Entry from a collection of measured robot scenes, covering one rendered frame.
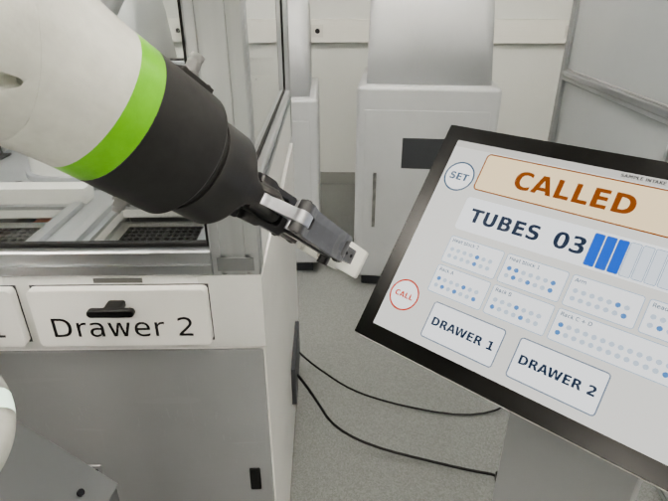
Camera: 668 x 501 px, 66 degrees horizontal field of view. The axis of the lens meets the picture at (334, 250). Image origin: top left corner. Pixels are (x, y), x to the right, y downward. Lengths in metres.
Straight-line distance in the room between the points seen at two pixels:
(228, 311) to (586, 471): 0.57
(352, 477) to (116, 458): 0.83
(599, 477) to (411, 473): 1.10
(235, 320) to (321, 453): 0.99
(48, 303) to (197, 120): 0.68
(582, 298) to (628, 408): 0.11
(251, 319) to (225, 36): 0.45
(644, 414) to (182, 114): 0.48
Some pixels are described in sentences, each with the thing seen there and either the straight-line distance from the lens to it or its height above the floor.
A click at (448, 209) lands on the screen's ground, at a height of 1.11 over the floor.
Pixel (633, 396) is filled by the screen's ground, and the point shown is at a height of 1.01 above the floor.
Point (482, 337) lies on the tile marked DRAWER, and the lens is 0.62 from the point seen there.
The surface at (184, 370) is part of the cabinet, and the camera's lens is 1.00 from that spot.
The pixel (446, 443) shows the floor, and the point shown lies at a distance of 1.90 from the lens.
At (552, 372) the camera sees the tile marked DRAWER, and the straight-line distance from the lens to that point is 0.60.
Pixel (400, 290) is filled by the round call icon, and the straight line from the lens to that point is 0.67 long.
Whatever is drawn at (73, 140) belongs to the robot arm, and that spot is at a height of 1.29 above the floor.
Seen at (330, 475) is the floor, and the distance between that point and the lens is 1.78.
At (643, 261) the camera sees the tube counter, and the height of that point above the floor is 1.11.
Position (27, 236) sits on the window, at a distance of 0.96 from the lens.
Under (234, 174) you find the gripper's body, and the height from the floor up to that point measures 1.25.
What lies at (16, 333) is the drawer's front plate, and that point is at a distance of 1.03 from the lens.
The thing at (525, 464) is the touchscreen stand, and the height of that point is 0.79.
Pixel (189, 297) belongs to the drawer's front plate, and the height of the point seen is 0.91.
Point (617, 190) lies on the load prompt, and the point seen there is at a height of 1.17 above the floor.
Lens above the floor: 1.36
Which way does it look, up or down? 26 degrees down
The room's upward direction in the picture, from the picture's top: straight up
